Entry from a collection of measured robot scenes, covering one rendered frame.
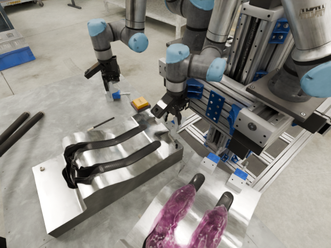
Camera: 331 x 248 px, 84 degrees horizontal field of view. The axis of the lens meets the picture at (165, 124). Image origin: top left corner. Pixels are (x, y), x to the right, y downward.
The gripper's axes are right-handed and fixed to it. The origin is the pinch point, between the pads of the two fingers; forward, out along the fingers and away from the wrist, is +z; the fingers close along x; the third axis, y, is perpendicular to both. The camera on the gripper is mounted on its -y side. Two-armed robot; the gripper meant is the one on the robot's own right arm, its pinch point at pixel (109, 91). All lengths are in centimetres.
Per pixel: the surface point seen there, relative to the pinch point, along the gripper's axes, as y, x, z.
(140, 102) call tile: 16.3, -9.2, 0.9
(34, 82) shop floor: -133, 147, 85
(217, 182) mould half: 42, -57, -1
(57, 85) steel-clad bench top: -33.3, 15.8, 4.6
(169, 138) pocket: 27.8, -36.3, -1.6
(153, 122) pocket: 22.1, -26.7, -1.7
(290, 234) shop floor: 111, -64, 85
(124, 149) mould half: 10.1, -41.6, -3.6
